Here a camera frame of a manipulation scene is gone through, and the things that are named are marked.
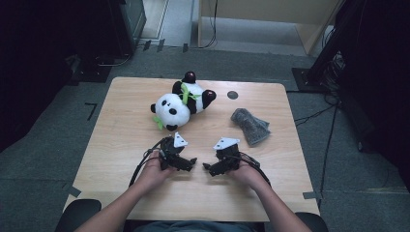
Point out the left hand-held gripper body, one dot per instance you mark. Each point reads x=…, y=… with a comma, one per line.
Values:
x=169, y=151

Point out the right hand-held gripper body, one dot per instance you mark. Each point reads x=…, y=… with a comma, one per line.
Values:
x=228, y=154

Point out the grey fuzzy sock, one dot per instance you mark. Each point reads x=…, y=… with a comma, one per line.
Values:
x=251, y=125

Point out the panda plush toy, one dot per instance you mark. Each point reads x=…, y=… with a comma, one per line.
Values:
x=175, y=109

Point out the person's right hand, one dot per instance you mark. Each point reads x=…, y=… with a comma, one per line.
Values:
x=246, y=174

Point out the person's left hand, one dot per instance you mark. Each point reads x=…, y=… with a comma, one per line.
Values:
x=154, y=174

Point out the person's blue-grey clothing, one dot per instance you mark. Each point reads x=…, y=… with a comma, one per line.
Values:
x=193, y=226

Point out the dark round table grommet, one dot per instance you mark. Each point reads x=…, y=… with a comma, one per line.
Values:
x=232, y=95

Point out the grey tape strip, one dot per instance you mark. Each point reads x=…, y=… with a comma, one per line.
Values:
x=72, y=190
x=312, y=195

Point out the dark tape piece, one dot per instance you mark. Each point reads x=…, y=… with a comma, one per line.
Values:
x=185, y=47
x=146, y=45
x=161, y=45

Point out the black chair armrest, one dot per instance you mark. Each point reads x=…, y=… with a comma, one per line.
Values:
x=317, y=222
x=77, y=214

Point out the dark floor base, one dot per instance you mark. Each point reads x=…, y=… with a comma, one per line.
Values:
x=90, y=72

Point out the black cabinet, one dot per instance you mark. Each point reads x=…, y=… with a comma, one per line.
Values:
x=129, y=25

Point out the black metal stand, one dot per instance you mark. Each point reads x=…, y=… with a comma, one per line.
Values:
x=322, y=58

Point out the beige wooden cabinet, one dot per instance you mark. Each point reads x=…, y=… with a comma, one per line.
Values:
x=267, y=9

